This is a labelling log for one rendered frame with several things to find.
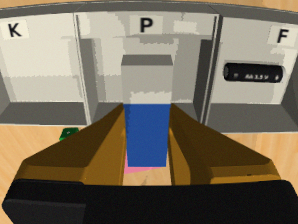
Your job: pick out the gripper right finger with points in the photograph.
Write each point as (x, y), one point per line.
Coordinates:
(211, 157)

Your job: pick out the black aa battery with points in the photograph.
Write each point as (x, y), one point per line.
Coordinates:
(246, 72)

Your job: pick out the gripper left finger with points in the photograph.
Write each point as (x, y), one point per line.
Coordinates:
(84, 155)

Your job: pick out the green die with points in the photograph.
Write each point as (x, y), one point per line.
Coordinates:
(67, 132)

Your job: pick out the grey open bin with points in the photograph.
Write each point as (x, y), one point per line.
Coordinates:
(39, 77)

